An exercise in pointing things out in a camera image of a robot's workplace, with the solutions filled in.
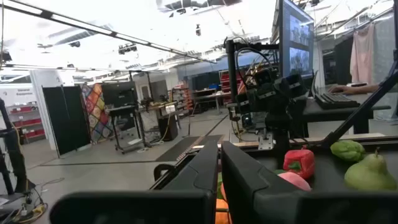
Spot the grey hanging cloth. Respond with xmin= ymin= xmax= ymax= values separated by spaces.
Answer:
xmin=373 ymin=15 xmax=397 ymax=85

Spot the person's forearm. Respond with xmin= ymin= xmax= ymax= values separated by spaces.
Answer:
xmin=348 ymin=83 xmax=382 ymax=95

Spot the orange carrot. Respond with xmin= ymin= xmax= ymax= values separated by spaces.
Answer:
xmin=215 ymin=172 xmax=233 ymax=224

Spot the black tripod stand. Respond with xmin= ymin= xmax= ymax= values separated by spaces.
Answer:
xmin=0 ymin=98 xmax=29 ymax=195

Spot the black monitor stand pole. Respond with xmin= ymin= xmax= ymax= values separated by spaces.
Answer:
xmin=224 ymin=39 xmax=280 ymax=105

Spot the silver metal bracket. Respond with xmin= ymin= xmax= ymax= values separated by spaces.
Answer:
xmin=257 ymin=133 xmax=275 ymax=151

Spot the shelf with red bins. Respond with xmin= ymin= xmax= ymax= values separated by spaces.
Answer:
xmin=6 ymin=103 xmax=46 ymax=145

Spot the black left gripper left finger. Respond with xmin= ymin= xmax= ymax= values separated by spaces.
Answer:
xmin=150 ymin=139 xmax=220 ymax=224

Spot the green pear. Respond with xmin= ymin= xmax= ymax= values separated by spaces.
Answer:
xmin=344 ymin=147 xmax=398 ymax=192

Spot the green chili pepper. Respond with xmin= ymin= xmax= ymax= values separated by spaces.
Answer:
xmin=330 ymin=139 xmax=366 ymax=163

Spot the floor cable tangle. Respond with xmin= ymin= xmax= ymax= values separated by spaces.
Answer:
xmin=11 ymin=176 xmax=65 ymax=223

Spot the pink hanging cloth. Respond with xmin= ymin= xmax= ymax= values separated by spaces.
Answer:
xmin=349 ymin=24 xmax=376 ymax=85

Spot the black cart with screen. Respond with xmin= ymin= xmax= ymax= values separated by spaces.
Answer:
xmin=101 ymin=81 xmax=150 ymax=155

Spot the black desk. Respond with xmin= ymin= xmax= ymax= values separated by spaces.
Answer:
xmin=297 ymin=92 xmax=392 ymax=138

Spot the black partition panel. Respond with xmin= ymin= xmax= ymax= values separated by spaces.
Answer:
xmin=42 ymin=85 xmax=92 ymax=157

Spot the large computer monitor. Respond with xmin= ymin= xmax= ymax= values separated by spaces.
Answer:
xmin=277 ymin=0 xmax=315 ymax=80

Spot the pink peach with leaf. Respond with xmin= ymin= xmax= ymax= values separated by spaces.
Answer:
xmin=274 ymin=169 xmax=312 ymax=192

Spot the colourful patchwork quilt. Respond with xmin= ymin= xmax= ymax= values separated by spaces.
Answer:
xmin=81 ymin=83 xmax=114 ymax=144

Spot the person's hand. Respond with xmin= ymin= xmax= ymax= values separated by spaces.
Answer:
xmin=327 ymin=84 xmax=354 ymax=96

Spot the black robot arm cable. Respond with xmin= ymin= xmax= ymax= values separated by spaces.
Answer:
xmin=234 ymin=46 xmax=275 ymax=91

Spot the black computer keyboard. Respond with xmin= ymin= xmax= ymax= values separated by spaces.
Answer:
xmin=313 ymin=91 xmax=361 ymax=110

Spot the red bell pepper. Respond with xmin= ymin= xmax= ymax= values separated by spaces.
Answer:
xmin=282 ymin=147 xmax=316 ymax=180

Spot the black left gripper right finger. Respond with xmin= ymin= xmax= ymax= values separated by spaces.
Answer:
xmin=221 ymin=141 xmax=307 ymax=224

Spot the red parts rack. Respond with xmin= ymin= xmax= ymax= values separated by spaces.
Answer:
xmin=218 ymin=69 xmax=244 ymax=105

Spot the cluttered workbench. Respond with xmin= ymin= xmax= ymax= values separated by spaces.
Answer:
xmin=138 ymin=98 xmax=182 ymax=144

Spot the black aluminium table frame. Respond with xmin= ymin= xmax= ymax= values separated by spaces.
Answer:
xmin=149 ymin=0 xmax=398 ymax=191

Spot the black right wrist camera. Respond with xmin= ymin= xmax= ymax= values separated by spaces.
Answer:
xmin=253 ymin=67 xmax=279 ymax=91

